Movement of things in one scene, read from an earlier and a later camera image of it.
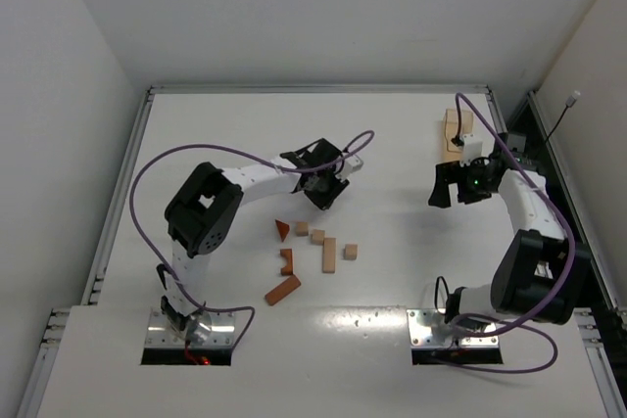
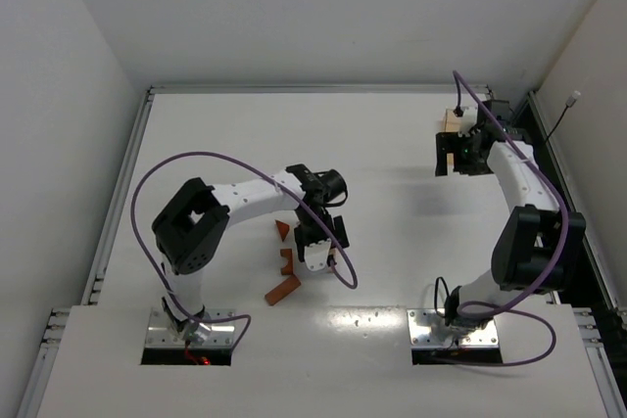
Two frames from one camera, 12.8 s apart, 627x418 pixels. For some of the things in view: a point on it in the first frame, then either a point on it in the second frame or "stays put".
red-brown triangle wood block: x=283 y=229 stays put
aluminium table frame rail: x=311 y=89 stays put
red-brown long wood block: x=281 y=291 stays put
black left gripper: x=326 y=175 → x=319 y=233
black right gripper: x=452 y=183 → x=445 y=153
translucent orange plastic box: x=453 y=152 stays put
